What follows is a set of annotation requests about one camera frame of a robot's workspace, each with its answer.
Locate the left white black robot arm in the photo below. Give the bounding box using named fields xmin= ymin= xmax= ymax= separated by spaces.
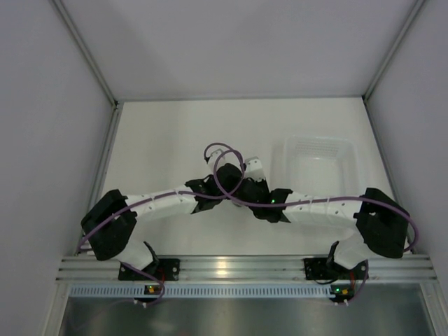
xmin=81 ymin=163 xmax=242 ymax=280

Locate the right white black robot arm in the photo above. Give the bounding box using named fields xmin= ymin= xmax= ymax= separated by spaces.
xmin=234 ymin=178 xmax=409 ymax=278

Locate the translucent white plastic bin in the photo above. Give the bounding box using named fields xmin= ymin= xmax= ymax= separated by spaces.
xmin=269 ymin=136 xmax=364 ymax=197

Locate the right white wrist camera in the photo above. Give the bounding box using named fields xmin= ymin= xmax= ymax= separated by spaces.
xmin=244 ymin=156 xmax=267 ymax=183

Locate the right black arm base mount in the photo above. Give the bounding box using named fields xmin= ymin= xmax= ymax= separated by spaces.
xmin=303 ymin=258 xmax=333 ymax=281

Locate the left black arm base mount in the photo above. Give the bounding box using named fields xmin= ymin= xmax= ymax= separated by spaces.
xmin=118 ymin=258 xmax=180 ymax=281

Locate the left aluminium frame post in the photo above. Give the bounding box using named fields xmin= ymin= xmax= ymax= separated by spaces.
xmin=48 ymin=0 xmax=122 ymax=211

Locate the aluminium frame post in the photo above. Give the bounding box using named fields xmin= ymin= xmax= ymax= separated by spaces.
xmin=48 ymin=0 xmax=122 ymax=211
xmin=362 ymin=0 xmax=430 ymax=106

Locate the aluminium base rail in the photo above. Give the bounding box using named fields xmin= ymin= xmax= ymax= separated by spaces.
xmin=55 ymin=254 xmax=438 ymax=284

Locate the slotted grey cable duct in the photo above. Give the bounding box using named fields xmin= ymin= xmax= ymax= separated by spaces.
xmin=69 ymin=283 xmax=353 ymax=299

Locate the right aluminium frame post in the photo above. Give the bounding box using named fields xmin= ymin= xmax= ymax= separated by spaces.
xmin=362 ymin=0 xmax=430 ymax=106

